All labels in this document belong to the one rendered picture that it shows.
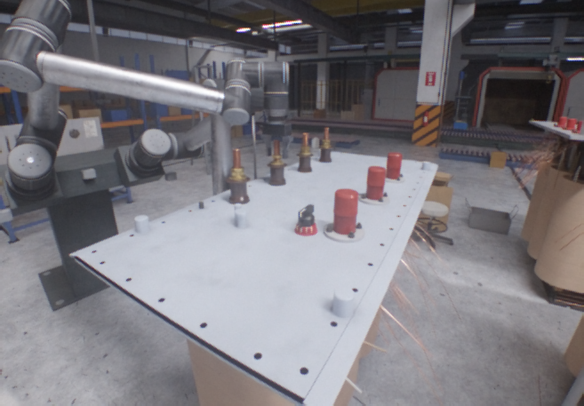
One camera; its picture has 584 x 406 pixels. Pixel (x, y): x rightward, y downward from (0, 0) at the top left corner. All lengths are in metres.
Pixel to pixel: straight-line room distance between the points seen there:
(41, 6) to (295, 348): 1.29
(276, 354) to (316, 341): 0.07
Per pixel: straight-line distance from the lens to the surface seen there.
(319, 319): 0.59
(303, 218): 0.84
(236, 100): 1.14
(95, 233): 3.12
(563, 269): 3.32
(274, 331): 0.56
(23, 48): 1.23
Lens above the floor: 1.77
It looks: 18 degrees down
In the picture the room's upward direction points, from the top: straight up
